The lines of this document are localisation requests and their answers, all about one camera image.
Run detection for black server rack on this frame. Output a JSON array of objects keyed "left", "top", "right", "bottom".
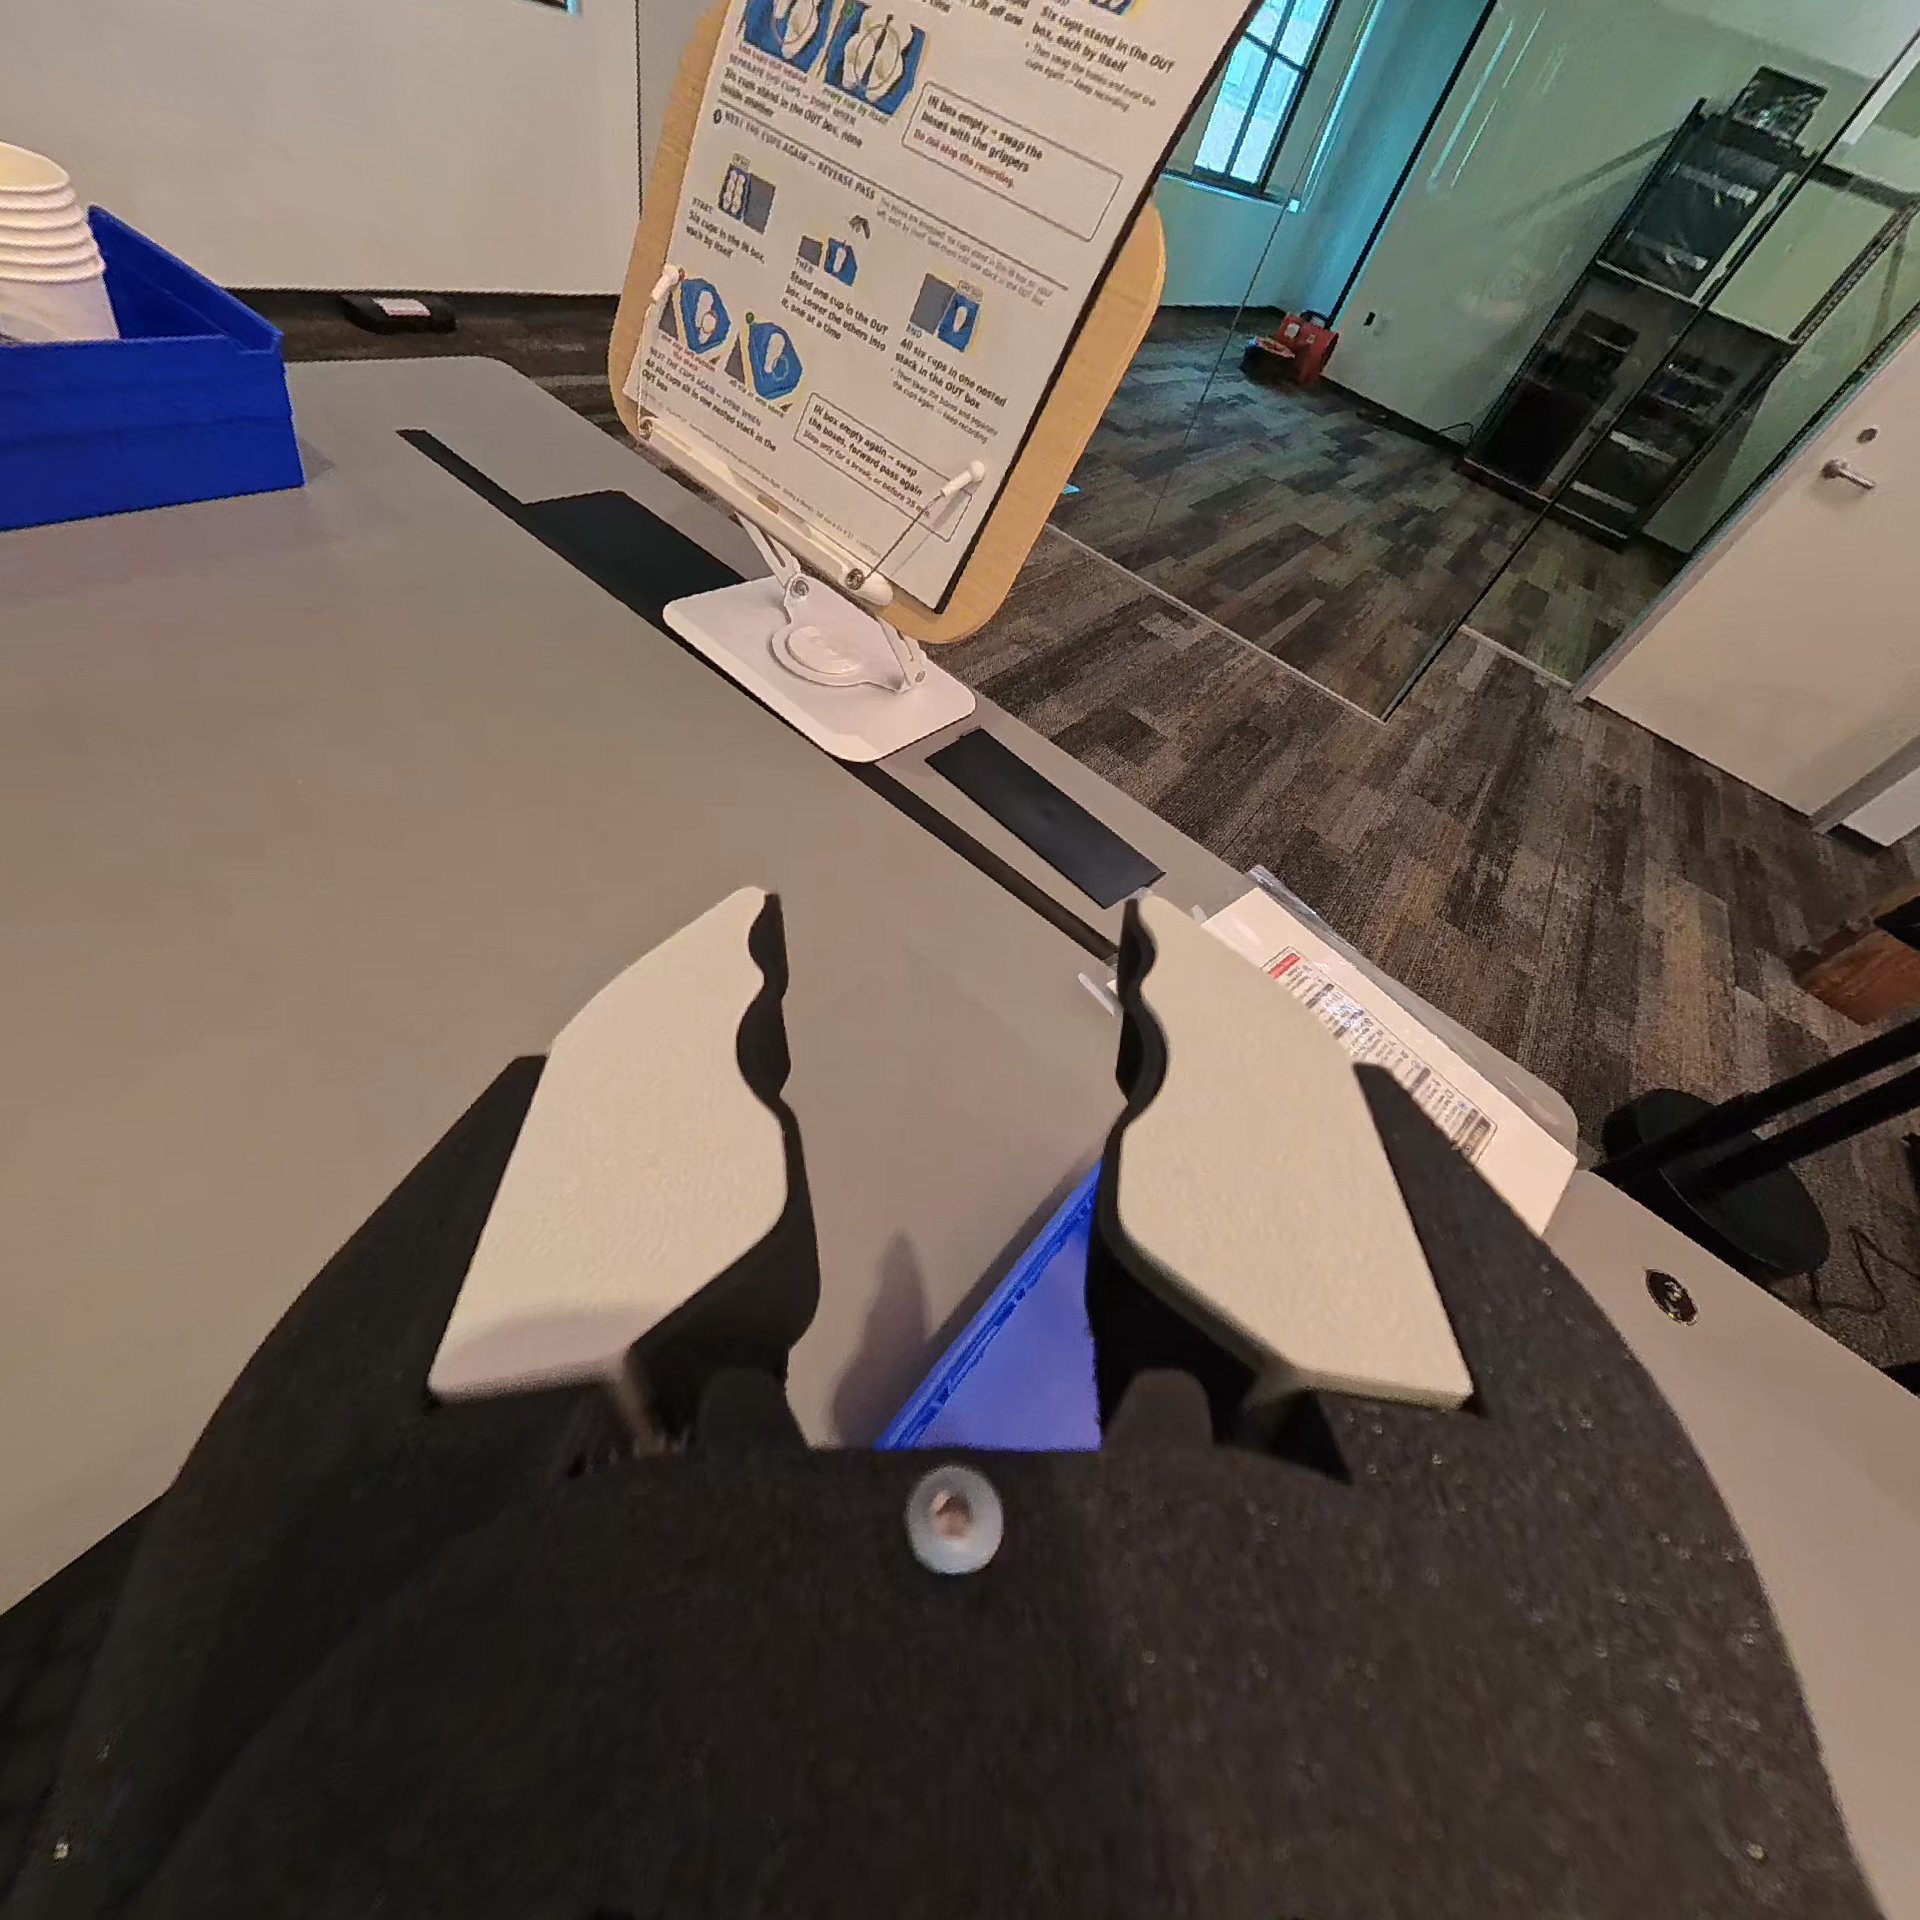
[{"left": 1462, "top": 69, "right": 1890, "bottom": 549}]

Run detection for instruction sheet on stand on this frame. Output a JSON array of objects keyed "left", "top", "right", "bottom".
[{"left": 638, "top": 260, "right": 993, "bottom": 691}]

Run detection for printed document sheet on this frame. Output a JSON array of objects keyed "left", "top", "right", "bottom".
[{"left": 663, "top": 0, "right": 1259, "bottom": 615}]

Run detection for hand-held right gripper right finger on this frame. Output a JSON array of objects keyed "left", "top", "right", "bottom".
[{"left": 1094, "top": 892, "right": 1477, "bottom": 1448}]

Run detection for laminated instruction sheet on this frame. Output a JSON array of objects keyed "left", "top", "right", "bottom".
[{"left": 1198, "top": 885, "right": 1579, "bottom": 1236}]

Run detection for black metal stand frame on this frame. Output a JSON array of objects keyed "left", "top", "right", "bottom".
[{"left": 1596, "top": 1019, "right": 1920, "bottom": 1188}]

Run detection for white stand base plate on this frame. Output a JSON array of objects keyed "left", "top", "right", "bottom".
[{"left": 663, "top": 577, "right": 979, "bottom": 765}]

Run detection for brown wooden cabinet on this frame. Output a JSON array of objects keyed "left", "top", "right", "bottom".
[{"left": 1793, "top": 917, "right": 1920, "bottom": 1025}]

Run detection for black flat plate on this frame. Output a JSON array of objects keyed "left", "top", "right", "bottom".
[{"left": 923, "top": 737, "right": 1167, "bottom": 908}]

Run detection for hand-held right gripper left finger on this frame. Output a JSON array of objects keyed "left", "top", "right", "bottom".
[{"left": 429, "top": 885, "right": 822, "bottom": 1455}]

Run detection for black round stand base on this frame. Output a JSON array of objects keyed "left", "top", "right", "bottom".
[{"left": 1596, "top": 1087, "right": 1832, "bottom": 1280}]

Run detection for white door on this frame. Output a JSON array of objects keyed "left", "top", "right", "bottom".
[{"left": 1573, "top": 360, "right": 1920, "bottom": 842}]

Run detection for blue plastic bin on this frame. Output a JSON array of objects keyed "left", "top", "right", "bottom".
[
  {"left": 0, "top": 204, "right": 308, "bottom": 535},
  {"left": 877, "top": 1162, "right": 1103, "bottom": 1452}
]

